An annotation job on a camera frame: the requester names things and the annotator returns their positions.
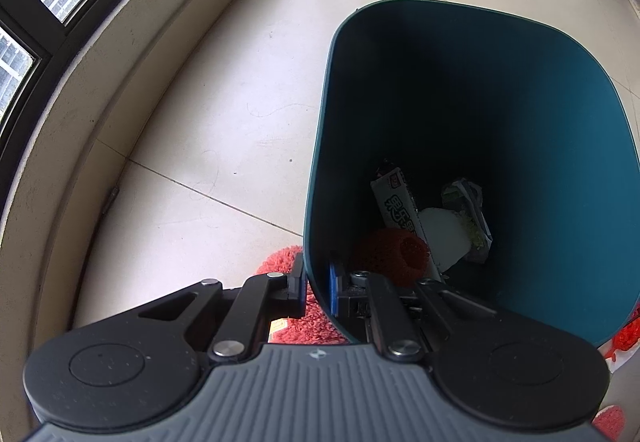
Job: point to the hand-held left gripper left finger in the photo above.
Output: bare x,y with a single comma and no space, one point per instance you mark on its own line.
300,292

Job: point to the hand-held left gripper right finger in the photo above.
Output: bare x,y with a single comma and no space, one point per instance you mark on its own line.
332,292

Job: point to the orange foam fruit net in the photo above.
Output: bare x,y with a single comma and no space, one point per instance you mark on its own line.
385,254

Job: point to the white purple snack packet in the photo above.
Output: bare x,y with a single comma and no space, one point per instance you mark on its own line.
395,207

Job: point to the napa cabbage piece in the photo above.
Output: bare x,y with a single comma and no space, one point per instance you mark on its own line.
442,232

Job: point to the grey snack wrapper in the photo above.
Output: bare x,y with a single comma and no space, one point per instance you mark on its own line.
470,202

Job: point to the dark teal trash bin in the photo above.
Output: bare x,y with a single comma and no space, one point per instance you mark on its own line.
550,146

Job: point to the red plastic bag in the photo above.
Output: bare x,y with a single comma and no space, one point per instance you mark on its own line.
627,337

